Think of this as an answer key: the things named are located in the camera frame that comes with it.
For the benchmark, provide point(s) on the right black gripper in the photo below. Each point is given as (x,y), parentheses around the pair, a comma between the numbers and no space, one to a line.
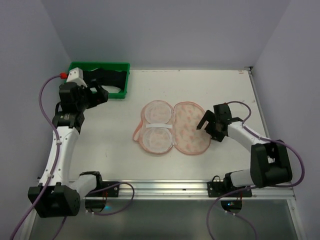
(215,124)

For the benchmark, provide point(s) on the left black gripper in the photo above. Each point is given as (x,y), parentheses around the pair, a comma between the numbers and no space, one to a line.
(100,93)

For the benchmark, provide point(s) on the white and black bra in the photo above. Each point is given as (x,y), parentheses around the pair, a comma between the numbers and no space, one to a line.
(103,77)

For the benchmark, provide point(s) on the floral fabric laundry bag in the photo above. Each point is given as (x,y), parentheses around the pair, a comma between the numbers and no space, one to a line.
(163,127)

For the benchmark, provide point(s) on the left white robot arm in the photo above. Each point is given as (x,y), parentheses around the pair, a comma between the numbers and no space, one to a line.
(55,195)

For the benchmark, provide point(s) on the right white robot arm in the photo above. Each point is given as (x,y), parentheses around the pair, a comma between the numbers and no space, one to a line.
(269,163)

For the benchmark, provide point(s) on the green plastic tray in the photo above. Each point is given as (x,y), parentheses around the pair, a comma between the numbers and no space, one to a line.
(113,92)

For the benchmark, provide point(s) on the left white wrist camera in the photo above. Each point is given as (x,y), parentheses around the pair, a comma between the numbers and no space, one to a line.
(76,76)

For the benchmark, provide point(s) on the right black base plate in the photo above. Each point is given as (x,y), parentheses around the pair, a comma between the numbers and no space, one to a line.
(218,187)

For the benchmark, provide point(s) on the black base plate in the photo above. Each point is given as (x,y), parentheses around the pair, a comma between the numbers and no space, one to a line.
(111,189)
(218,187)

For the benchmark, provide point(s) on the aluminium front rail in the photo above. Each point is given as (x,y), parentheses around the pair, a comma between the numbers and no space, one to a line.
(196,190)

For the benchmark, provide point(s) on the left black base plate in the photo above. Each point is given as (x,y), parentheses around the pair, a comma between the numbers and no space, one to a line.
(111,189)

